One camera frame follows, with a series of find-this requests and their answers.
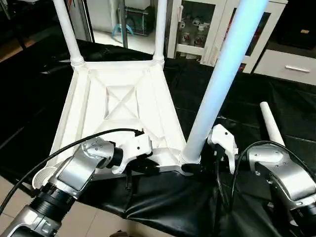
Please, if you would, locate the white plastic table top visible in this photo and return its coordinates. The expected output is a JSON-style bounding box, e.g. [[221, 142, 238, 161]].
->
[[32, 59, 203, 191]]

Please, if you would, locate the white plastic table leg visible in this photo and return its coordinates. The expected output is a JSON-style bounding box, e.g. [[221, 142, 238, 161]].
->
[[260, 102, 286, 147], [52, 0, 85, 67], [179, 0, 270, 166], [152, 0, 167, 64]]

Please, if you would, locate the black table mat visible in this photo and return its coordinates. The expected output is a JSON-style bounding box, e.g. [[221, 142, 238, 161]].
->
[[0, 39, 316, 237]]

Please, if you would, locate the white drawer unit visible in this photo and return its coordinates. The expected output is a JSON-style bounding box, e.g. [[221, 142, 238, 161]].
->
[[253, 49, 316, 85]]

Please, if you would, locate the white glass door cabinet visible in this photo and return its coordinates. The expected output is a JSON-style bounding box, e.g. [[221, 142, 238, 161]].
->
[[168, 0, 288, 74]]

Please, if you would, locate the turquoise plastic stand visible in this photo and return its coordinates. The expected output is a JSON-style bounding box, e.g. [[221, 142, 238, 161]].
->
[[111, 24, 135, 38]]

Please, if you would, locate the black case with yellow label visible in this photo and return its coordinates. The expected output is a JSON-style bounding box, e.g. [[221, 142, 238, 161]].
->
[[285, 0, 316, 50]]

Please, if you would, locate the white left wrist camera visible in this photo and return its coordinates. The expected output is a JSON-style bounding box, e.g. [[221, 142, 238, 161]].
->
[[111, 131, 154, 174]]

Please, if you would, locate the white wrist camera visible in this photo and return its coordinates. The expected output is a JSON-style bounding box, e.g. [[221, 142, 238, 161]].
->
[[207, 124, 238, 174], [111, 131, 154, 174]]

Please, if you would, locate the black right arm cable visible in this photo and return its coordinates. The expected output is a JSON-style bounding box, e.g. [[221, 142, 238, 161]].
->
[[215, 141, 316, 214]]

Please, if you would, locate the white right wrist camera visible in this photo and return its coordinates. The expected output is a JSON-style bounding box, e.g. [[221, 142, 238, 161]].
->
[[207, 124, 238, 174]]

